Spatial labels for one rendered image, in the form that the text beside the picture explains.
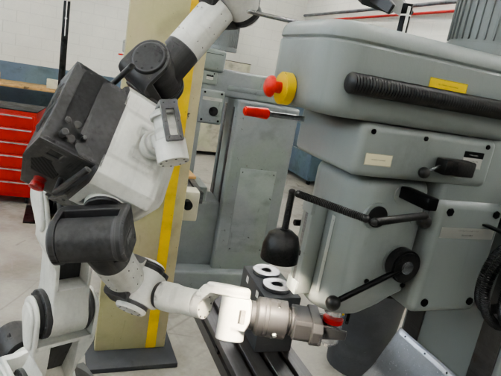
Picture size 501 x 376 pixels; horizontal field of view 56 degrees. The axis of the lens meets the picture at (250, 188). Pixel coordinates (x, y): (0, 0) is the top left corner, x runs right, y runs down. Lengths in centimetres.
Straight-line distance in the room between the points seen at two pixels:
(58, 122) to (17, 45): 887
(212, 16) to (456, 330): 101
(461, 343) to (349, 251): 51
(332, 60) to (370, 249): 39
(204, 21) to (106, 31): 866
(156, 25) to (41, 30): 733
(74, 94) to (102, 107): 6
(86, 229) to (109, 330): 210
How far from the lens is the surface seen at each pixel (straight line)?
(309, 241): 99
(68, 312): 146
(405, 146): 92
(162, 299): 118
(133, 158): 103
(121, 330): 304
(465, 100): 93
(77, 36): 982
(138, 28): 256
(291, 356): 154
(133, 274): 112
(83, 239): 96
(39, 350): 152
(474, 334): 134
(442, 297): 113
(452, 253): 109
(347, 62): 82
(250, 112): 98
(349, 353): 324
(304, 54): 88
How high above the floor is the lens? 178
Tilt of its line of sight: 14 degrees down
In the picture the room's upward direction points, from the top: 10 degrees clockwise
